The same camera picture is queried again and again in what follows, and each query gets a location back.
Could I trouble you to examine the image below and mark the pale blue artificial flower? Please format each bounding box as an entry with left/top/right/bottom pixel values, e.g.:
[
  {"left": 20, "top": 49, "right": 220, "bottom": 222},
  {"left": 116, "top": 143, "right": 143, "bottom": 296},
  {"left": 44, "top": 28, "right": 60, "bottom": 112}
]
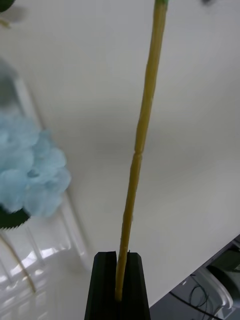
[
  {"left": 0, "top": 112, "right": 72, "bottom": 293},
  {"left": 114, "top": 0, "right": 171, "bottom": 301}
]

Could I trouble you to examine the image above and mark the pale grey robot base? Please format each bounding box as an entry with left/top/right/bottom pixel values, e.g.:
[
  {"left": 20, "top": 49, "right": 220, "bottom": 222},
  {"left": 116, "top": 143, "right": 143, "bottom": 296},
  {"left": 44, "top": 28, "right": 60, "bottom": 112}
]
[{"left": 197, "top": 264, "right": 240, "bottom": 320}]

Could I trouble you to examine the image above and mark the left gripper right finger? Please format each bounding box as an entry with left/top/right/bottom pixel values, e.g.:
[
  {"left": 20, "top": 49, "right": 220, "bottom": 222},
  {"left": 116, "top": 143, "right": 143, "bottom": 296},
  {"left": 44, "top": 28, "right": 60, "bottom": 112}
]
[{"left": 118, "top": 251, "right": 151, "bottom": 320}]

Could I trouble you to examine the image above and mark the shallow white box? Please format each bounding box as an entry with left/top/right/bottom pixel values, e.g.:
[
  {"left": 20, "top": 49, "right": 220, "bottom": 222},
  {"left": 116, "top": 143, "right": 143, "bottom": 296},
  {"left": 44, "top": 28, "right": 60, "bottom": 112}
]
[{"left": 0, "top": 74, "right": 93, "bottom": 320}]

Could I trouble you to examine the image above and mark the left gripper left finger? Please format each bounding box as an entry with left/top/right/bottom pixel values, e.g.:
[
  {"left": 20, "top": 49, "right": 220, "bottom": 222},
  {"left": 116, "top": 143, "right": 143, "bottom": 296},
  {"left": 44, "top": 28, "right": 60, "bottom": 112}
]
[{"left": 84, "top": 251, "right": 119, "bottom": 320}]

